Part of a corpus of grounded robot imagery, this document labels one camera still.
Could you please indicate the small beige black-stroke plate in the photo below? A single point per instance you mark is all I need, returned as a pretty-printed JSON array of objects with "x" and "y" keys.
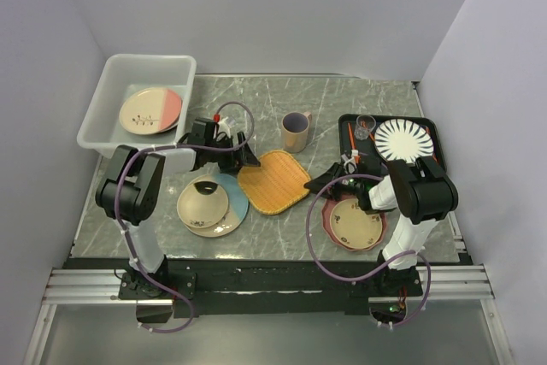
[{"x": 202, "y": 203}]

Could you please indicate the white grey rimmed plate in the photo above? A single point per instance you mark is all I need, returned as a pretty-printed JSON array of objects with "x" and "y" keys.
[{"x": 171, "y": 129}]

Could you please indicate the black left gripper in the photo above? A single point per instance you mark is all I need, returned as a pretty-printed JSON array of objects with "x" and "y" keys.
[{"x": 238, "y": 159}]

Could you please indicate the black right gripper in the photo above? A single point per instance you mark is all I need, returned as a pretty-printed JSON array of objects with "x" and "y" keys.
[{"x": 336, "y": 172}]

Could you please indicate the pink beige mug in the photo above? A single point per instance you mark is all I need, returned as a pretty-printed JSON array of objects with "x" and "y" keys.
[{"x": 295, "y": 129}]

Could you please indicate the beige blue large plate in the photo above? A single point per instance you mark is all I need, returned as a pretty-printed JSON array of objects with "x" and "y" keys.
[{"x": 237, "y": 209}]

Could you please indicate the beige flower plate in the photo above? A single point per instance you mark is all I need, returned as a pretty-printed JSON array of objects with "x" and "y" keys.
[{"x": 354, "y": 228}]

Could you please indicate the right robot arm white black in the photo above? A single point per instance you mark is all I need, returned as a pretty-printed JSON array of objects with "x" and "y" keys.
[{"x": 422, "y": 192}]

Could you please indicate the translucent white plastic bin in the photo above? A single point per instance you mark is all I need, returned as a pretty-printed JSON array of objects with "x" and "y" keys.
[{"x": 122, "y": 76}]

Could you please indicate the wooden bamboo tray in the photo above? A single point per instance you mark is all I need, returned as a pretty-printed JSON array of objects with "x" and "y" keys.
[{"x": 276, "y": 185}]

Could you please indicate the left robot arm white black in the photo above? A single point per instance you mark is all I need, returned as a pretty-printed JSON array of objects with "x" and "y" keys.
[{"x": 130, "y": 187}]

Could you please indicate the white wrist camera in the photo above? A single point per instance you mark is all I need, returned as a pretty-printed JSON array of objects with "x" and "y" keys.
[
  {"x": 224, "y": 121},
  {"x": 350, "y": 161}
]

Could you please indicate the black serving tray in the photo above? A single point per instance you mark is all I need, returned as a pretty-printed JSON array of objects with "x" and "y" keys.
[{"x": 366, "y": 147}]

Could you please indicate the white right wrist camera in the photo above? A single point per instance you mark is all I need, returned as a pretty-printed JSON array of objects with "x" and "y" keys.
[{"x": 350, "y": 161}]

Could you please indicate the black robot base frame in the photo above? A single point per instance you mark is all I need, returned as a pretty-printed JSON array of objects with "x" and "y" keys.
[{"x": 184, "y": 289}]

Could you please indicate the small clear glass cup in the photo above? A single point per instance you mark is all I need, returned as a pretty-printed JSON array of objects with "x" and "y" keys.
[{"x": 364, "y": 127}]

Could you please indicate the pink scalloped plate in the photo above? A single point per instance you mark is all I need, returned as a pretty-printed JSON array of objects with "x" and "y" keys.
[{"x": 325, "y": 213}]

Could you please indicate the white blue striped plate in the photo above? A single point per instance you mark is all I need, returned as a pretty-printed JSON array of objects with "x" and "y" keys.
[{"x": 400, "y": 139}]

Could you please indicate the beige pink branch plate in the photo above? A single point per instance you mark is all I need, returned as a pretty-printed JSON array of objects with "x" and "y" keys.
[{"x": 151, "y": 111}]

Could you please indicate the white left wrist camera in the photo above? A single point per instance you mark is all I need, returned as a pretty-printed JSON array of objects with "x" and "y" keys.
[{"x": 224, "y": 121}]

